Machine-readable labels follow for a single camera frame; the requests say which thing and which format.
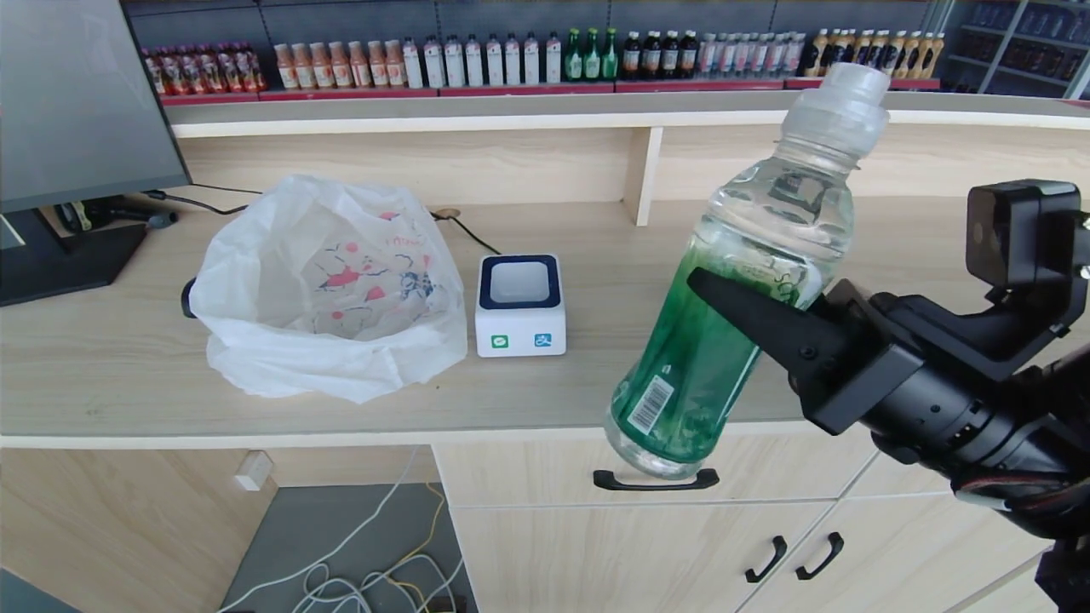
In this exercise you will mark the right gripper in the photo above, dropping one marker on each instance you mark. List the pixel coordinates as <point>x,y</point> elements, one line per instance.
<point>886,387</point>

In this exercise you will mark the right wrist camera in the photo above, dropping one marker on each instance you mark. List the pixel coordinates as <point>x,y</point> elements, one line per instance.
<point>1022,230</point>

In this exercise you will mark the clear green drink bottle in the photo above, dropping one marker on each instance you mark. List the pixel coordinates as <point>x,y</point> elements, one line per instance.
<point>724,340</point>

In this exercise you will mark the white socket box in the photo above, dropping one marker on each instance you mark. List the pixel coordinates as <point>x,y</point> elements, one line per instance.
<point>253,470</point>

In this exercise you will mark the white plastic shopping bag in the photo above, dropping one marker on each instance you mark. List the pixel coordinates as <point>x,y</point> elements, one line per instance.
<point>324,289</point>

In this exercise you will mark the wooden counter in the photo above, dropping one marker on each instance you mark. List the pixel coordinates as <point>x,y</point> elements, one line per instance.
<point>528,170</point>

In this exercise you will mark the blue shop shelf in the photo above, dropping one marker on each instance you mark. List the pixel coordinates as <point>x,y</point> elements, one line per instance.
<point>1022,42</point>

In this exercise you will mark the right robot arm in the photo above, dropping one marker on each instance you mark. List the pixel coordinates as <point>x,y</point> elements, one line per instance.
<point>1022,460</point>

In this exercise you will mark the white barcode scanner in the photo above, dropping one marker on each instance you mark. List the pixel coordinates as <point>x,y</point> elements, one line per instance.
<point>520,311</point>

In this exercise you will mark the black shop shelf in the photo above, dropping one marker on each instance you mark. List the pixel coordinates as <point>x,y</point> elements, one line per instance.
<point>341,17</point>

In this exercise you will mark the black computer monitor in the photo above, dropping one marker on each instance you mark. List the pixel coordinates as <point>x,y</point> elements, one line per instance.
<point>77,102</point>

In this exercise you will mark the wooden cabinet door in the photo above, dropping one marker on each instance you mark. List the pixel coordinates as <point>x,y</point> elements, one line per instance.
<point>613,553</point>
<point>903,553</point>

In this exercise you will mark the row of bottles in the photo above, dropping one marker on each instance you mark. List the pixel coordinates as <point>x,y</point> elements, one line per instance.
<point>511,61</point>

